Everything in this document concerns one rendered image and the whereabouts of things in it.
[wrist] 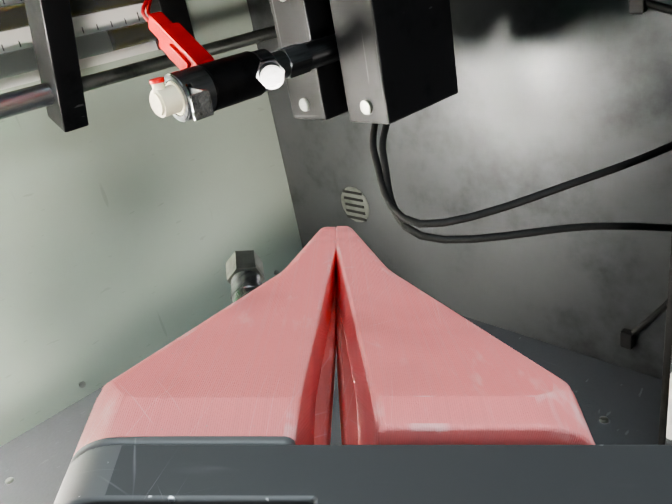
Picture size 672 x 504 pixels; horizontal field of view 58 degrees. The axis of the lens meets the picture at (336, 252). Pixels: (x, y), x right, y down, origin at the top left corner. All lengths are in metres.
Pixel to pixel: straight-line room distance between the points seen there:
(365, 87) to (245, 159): 0.35
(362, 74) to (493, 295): 0.30
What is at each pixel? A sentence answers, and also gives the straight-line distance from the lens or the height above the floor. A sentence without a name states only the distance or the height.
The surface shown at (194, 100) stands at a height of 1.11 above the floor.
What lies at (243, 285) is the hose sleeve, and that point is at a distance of 0.34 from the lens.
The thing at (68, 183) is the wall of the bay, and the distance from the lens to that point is 0.65.
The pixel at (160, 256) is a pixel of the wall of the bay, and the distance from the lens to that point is 0.70.
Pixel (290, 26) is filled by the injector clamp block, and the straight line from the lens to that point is 0.46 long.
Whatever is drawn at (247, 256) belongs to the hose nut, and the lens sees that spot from 0.36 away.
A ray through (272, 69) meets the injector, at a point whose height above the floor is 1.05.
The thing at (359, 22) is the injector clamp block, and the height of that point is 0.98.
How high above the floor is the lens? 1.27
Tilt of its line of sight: 35 degrees down
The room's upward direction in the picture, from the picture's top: 121 degrees counter-clockwise
